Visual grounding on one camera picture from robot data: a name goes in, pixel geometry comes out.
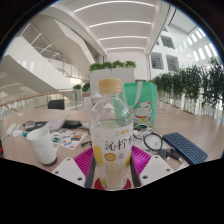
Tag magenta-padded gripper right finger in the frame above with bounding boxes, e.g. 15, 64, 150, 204
129, 144, 175, 188

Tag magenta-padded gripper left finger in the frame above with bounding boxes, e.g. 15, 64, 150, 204
51, 147, 98, 189

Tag clear yellow-capped drink bottle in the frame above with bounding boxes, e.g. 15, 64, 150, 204
89, 78, 135, 191

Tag white mug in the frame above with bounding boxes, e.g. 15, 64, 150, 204
26, 128, 63, 167

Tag black wallet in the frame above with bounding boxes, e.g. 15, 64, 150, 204
62, 119, 83, 130

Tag black chair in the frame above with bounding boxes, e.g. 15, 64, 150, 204
47, 99, 66, 111

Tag white remote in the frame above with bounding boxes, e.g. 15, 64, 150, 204
5, 123, 18, 137

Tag glass balustrade with wooden handrail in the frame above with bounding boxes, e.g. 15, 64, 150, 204
0, 89, 79, 116

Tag small potted plants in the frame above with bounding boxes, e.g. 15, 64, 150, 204
72, 82, 92, 101

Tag row of green hedge plants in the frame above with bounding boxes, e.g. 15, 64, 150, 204
151, 56, 224, 118

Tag white cabinet with plants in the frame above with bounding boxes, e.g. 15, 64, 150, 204
89, 60, 137, 98

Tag white staircase with railing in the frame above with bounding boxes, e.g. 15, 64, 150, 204
6, 21, 101, 88

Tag ceiling light strips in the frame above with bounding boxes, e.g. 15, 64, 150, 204
73, 0, 156, 52

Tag black cable bundle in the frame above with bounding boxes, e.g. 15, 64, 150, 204
133, 123, 181, 162

